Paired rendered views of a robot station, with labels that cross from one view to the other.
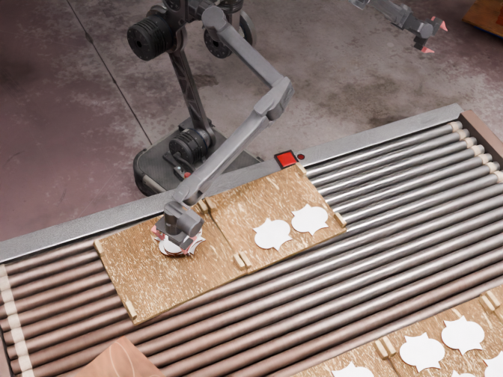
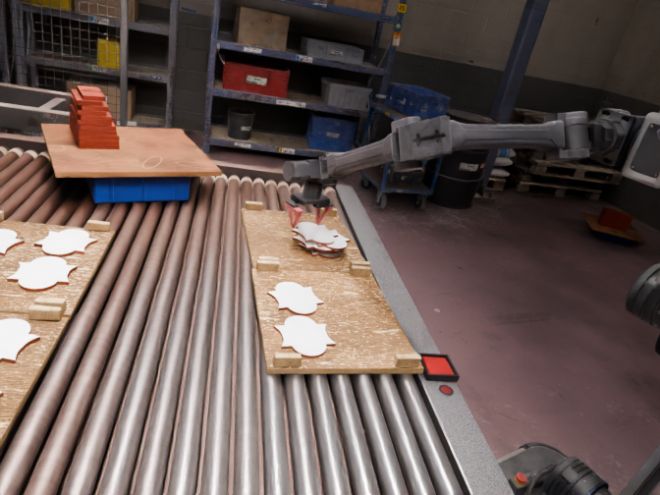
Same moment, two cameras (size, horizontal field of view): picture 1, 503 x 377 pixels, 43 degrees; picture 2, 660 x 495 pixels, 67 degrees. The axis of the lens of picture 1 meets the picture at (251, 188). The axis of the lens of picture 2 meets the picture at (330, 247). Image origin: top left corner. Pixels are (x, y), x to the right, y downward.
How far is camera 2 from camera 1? 2.32 m
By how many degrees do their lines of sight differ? 80
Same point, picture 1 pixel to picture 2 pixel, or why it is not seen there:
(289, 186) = (376, 343)
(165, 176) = (524, 469)
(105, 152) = not seen: hidden behind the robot
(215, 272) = (266, 251)
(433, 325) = (13, 381)
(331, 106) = not seen: outside the picture
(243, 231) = (311, 283)
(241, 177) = (407, 318)
